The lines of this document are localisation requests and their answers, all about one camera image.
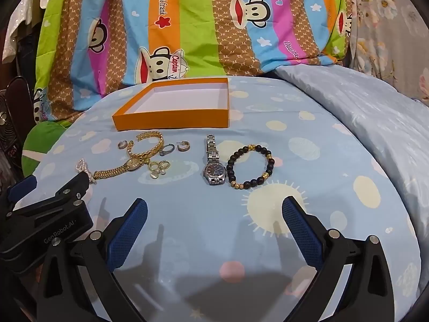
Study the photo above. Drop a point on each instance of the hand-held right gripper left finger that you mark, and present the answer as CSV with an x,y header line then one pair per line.
x,y
129,234

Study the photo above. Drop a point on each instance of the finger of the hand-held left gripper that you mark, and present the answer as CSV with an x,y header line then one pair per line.
x,y
21,187
72,187

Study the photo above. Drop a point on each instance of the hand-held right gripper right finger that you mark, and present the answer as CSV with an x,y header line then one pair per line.
x,y
301,231

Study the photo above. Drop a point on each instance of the gold wristwatch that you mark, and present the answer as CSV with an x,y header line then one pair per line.
x,y
133,164

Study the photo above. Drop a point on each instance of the gold hoop earring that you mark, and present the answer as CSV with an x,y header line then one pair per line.
x,y
183,147
122,145

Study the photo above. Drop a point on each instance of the gold pearl drop earrings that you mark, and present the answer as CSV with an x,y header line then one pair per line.
x,y
163,165

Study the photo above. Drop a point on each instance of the silver wristwatch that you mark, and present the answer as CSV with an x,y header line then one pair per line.
x,y
213,171

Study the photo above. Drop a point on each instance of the orange cardboard box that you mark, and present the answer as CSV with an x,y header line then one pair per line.
x,y
167,120

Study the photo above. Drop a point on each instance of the green cushion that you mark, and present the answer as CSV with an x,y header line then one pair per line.
x,y
40,141

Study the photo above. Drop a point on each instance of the black electric fan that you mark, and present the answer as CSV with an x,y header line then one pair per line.
x,y
8,130

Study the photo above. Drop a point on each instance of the blue planet print bedsheet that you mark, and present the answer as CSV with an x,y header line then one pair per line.
x,y
234,208

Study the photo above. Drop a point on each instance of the dark red panel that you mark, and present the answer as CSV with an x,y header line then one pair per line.
x,y
21,87

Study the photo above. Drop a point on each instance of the light blue quilt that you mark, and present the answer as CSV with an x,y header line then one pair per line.
x,y
368,114

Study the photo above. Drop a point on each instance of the white sparkly garment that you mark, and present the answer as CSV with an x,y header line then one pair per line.
x,y
20,23

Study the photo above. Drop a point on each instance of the striped monkey print blanket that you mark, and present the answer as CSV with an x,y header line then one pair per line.
x,y
201,23

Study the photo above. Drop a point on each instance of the grey floral cloth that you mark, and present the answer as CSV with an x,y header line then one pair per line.
x,y
385,23

